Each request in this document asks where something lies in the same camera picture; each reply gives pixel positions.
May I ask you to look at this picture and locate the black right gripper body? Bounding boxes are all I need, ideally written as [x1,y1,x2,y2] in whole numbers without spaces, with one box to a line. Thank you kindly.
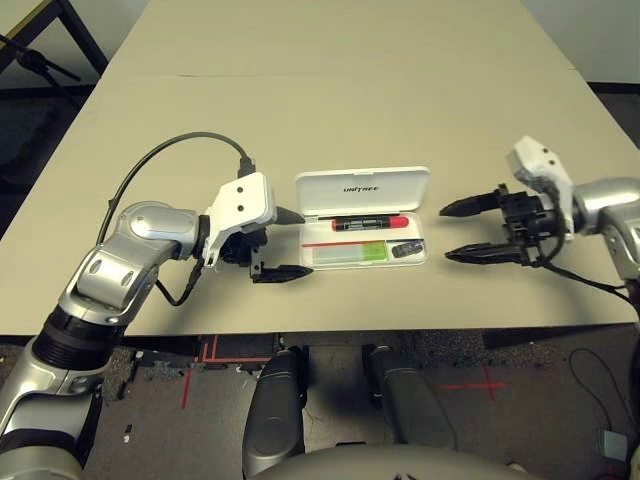
[494,182,567,269]

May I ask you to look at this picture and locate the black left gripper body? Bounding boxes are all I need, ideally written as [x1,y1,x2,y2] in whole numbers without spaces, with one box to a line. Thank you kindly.
[219,226,272,285]

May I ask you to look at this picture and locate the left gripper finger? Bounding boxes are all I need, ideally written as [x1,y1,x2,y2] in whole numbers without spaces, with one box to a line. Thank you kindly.
[274,206,307,226]
[252,264,315,286]

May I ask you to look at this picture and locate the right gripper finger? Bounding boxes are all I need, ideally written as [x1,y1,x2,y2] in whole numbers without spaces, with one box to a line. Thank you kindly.
[438,190,502,218]
[444,241,523,266]

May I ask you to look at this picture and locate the white plastic pencil case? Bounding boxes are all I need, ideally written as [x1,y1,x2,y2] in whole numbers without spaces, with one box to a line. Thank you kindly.
[294,165,432,271]

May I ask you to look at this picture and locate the black marker with red cap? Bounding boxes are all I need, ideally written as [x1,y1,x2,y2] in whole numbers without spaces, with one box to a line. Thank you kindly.
[331,215,410,233]

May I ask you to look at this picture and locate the green and white stationery stick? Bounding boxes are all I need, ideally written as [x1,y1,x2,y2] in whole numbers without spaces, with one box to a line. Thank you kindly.
[312,242,389,266]

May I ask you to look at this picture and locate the red floor tape lines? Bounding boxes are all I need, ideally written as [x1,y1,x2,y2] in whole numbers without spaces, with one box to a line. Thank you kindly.
[181,334,274,409]

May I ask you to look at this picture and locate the grey robot left leg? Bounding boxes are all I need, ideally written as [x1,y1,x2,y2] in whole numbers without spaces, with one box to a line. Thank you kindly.
[242,347,309,476]

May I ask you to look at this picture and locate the grey robot torso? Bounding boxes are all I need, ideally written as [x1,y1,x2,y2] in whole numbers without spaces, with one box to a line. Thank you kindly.
[249,444,531,480]

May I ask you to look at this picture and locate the small grey floor box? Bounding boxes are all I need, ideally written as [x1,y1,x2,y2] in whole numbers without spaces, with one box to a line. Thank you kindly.
[596,428,629,462]

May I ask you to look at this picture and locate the black tripod stand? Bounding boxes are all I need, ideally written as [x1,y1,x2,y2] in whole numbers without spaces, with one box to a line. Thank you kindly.
[0,33,82,102]

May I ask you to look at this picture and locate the black framed side table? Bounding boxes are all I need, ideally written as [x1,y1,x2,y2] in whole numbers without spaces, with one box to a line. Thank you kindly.
[0,0,109,77]

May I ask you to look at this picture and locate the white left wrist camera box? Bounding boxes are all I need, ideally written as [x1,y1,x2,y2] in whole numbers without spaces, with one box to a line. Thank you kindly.
[202,171,279,272]

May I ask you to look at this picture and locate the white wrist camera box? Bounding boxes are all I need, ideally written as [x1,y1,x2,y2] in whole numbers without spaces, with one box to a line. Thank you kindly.
[505,134,576,236]
[202,171,279,272]

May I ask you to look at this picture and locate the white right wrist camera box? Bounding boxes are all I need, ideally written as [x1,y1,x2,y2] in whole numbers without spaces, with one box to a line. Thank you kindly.
[505,134,576,236]

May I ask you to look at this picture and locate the thin black floor cable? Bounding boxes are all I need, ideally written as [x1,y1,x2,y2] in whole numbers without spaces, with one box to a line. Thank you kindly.
[568,346,627,437]

